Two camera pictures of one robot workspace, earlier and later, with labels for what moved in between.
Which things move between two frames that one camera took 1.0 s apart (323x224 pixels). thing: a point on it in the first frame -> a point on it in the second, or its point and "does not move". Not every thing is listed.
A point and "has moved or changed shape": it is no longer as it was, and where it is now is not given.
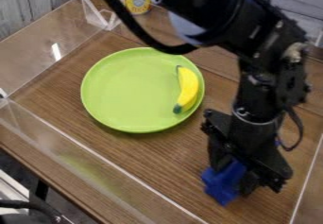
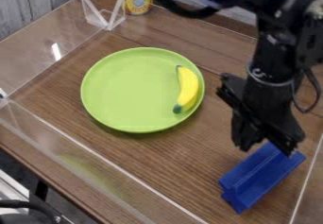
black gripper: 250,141 -> 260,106
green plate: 131,88 does not move
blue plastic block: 222,181 has moved or changed shape
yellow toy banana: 190,89 does not move
